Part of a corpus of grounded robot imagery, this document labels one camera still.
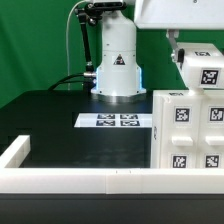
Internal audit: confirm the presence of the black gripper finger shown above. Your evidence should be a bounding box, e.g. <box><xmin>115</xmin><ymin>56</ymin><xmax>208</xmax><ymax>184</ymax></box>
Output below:
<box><xmin>165</xmin><ymin>29</ymin><xmax>186</xmax><ymax>70</ymax></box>

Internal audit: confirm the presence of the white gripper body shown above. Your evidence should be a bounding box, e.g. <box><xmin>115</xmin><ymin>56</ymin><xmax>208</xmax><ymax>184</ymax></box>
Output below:
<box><xmin>134</xmin><ymin>0</ymin><xmax>224</xmax><ymax>30</ymax></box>

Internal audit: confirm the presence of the white cabinet top block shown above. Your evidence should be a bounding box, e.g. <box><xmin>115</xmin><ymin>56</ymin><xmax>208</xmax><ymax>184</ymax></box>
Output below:
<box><xmin>177</xmin><ymin>42</ymin><xmax>224</xmax><ymax>89</ymax></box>

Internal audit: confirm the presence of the white cabinet door panel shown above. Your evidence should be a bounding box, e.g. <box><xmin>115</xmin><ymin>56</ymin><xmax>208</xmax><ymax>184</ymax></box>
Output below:
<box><xmin>160</xmin><ymin>97</ymin><xmax>201</xmax><ymax>169</ymax></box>

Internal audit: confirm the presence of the white cabinet body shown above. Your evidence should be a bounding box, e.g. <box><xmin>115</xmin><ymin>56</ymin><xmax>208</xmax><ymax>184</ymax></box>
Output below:
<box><xmin>150</xmin><ymin>90</ymin><xmax>224</xmax><ymax>169</ymax></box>

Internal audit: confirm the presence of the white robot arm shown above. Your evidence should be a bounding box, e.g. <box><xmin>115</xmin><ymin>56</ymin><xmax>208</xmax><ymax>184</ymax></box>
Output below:
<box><xmin>85</xmin><ymin>0</ymin><xmax>224</xmax><ymax>102</ymax></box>

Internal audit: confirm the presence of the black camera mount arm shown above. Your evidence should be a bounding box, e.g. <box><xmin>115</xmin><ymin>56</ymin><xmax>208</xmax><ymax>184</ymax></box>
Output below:
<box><xmin>75</xmin><ymin>3</ymin><xmax>99</xmax><ymax>92</ymax></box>

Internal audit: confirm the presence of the white cable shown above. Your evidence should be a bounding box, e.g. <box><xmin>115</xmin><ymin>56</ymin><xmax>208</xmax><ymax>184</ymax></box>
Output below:
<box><xmin>65</xmin><ymin>0</ymin><xmax>88</xmax><ymax>91</ymax></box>

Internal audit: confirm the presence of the black cable bundle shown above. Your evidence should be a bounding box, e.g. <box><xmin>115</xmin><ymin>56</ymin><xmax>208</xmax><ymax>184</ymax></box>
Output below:
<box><xmin>47</xmin><ymin>73</ymin><xmax>95</xmax><ymax>92</ymax></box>

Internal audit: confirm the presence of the white marker base plate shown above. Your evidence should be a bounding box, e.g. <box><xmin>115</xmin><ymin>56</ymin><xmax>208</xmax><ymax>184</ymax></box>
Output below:
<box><xmin>74</xmin><ymin>113</ymin><xmax>152</xmax><ymax>128</ymax></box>

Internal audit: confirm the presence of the white U-shaped fence wall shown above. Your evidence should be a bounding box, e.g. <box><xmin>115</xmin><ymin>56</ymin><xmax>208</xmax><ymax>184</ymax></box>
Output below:
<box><xmin>0</xmin><ymin>135</ymin><xmax>224</xmax><ymax>194</ymax></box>

